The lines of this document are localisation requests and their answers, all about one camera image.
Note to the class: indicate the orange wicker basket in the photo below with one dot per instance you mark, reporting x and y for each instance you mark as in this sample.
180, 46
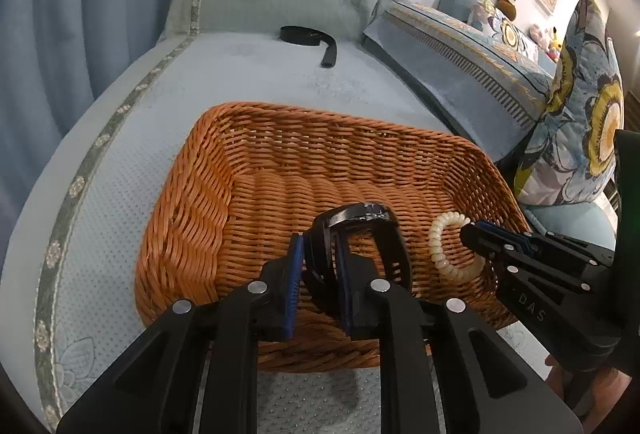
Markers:
249, 176

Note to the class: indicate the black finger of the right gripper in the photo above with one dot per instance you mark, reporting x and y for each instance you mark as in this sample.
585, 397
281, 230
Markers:
485, 239

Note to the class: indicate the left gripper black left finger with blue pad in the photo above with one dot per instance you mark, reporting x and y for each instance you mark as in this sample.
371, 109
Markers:
194, 369

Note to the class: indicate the blue curtain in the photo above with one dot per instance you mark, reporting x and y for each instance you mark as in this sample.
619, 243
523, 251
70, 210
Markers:
57, 58

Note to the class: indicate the large floral cushion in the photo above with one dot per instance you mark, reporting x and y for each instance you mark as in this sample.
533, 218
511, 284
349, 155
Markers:
570, 156

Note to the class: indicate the brown owl plush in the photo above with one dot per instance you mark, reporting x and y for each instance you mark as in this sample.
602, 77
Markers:
508, 8

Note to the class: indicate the striped blue cushion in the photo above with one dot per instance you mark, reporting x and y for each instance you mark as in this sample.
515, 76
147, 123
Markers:
478, 86

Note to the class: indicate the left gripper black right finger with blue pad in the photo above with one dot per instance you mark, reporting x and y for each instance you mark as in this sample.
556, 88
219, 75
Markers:
442, 368

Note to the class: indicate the small floral cushion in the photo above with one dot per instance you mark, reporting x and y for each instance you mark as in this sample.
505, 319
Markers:
487, 18

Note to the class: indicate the black wristwatch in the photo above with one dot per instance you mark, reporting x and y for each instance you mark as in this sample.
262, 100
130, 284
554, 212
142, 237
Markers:
360, 233

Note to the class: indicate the blue sofa cover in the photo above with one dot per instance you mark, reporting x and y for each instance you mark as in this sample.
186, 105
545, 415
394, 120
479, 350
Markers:
67, 272

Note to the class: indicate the person's right hand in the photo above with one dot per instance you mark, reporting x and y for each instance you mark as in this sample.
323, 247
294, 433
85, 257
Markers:
606, 390

